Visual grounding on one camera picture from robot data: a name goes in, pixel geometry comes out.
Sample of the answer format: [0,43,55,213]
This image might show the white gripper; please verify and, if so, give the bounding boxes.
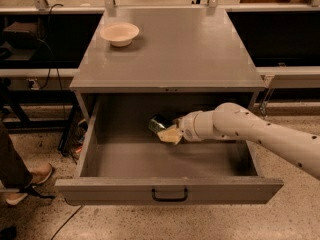
[157,111,201,144]

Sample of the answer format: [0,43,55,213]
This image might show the green soda can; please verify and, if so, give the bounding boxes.
[148,114,171,134]

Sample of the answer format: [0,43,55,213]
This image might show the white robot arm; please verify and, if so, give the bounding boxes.
[157,103,320,179]

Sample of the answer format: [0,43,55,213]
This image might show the open grey top drawer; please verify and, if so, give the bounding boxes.
[56,94,283,205]

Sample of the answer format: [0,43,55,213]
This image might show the grey metal cabinet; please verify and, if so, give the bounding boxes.
[70,7,264,119]

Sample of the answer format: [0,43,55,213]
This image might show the white bowl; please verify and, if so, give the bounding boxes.
[100,22,139,47]

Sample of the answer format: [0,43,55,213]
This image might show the tan shoe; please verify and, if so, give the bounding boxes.
[6,163,53,206]

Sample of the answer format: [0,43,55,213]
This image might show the dark trouser leg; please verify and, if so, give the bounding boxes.
[0,123,32,189]

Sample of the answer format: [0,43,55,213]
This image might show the dark box on shelf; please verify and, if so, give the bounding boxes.
[3,22,39,49]

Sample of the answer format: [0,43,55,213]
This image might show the black drawer handle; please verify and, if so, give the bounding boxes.
[151,188,189,203]

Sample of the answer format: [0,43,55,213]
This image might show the black cable on floor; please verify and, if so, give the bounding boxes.
[49,203,84,240]

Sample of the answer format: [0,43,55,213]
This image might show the black power cable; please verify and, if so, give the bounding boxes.
[36,3,68,118]

